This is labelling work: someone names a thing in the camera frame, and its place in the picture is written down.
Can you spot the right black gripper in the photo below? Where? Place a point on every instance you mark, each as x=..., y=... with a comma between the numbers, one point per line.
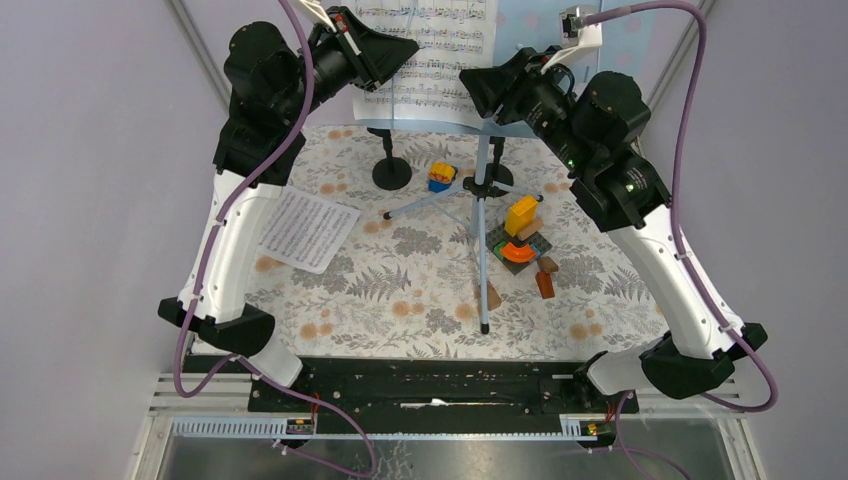
x=510, y=83

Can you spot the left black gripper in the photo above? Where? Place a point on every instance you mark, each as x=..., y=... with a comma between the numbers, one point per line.
x=372, y=55

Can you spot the light blue music stand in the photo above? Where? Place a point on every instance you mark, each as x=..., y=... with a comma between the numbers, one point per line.
x=480, y=199

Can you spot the yellow toy block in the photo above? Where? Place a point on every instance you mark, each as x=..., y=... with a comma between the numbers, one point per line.
x=520, y=215

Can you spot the sheet music page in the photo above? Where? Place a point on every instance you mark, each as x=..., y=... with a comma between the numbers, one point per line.
x=452, y=36
x=306, y=231

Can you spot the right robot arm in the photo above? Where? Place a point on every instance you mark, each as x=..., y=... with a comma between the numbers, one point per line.
x=704, y=338

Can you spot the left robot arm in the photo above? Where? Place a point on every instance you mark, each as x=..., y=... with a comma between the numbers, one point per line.
x=274, y=88

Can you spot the right black microphone stand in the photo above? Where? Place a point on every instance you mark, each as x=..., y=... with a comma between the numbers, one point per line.
x=488, y=177

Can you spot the blue yellow toy figure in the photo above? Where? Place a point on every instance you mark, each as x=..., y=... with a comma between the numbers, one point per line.
x=440, y=177

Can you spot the beige wooden block on plate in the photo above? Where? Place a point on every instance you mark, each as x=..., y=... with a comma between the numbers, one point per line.
x=531, y=229

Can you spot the floral table mat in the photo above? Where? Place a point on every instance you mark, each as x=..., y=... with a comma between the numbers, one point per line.
x=406, y=287

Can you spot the orange curved toy block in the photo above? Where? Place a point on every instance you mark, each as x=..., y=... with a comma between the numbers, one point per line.
x=518, y=254

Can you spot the red brown wooden block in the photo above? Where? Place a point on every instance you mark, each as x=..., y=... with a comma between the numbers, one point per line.
x=545, y=285

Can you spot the tan wooden block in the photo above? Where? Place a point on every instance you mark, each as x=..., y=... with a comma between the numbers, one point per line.
x=493, y=299

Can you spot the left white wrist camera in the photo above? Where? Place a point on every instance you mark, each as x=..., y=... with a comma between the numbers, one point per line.
x=313, y=10

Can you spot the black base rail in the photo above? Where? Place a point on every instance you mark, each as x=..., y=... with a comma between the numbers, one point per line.
x=427, y=396

